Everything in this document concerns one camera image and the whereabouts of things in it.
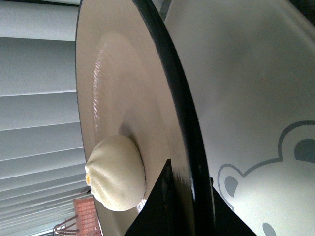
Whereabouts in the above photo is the white bear print tray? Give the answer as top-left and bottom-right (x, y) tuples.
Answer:
(165, 0), (315, 236)

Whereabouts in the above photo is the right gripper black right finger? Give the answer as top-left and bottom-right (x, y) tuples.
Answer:
(210, 177), (256, 236)

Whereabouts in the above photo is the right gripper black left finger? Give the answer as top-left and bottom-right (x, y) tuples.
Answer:
(125, 159), (175, 236)

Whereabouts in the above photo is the beige plate with black rim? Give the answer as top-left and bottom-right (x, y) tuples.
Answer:
(75, 0), (215, 236)

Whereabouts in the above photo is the orange perforated crate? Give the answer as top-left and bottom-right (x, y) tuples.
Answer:
(73, 197), (102, 236)

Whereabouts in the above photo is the grey pleated curtain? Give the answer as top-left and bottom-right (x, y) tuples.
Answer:
(0, 0), (88, 236)

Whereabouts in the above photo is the white steamed bun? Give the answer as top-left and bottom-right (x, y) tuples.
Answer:
(85, 135), (146, 211)

